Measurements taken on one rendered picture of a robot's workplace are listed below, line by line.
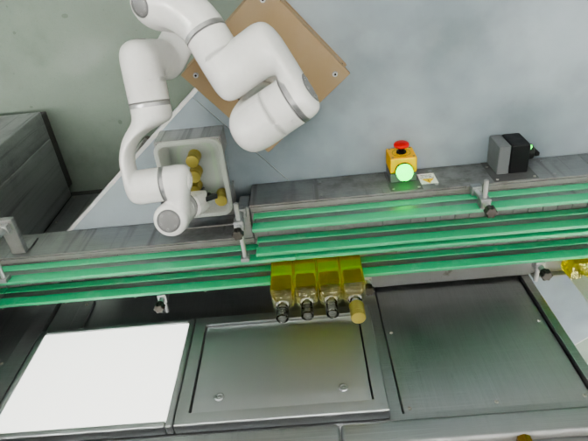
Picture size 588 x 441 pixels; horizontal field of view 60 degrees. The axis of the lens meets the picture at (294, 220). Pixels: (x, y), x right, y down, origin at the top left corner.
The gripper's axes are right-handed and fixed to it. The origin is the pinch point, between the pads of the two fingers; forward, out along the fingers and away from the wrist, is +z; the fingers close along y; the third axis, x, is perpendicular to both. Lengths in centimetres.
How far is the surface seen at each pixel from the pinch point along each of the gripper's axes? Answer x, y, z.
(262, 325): -35.2, 14.0, -10.5
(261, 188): -1.2, 18.1, 3.8
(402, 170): 0, 55, -5
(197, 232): -11.0, -1.3, 3.1
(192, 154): 10.9, 2.2, -1.2
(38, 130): 22, -68, 66
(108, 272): -15.8, -23.9, -8.0
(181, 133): 16.6, 0.1, -0.8
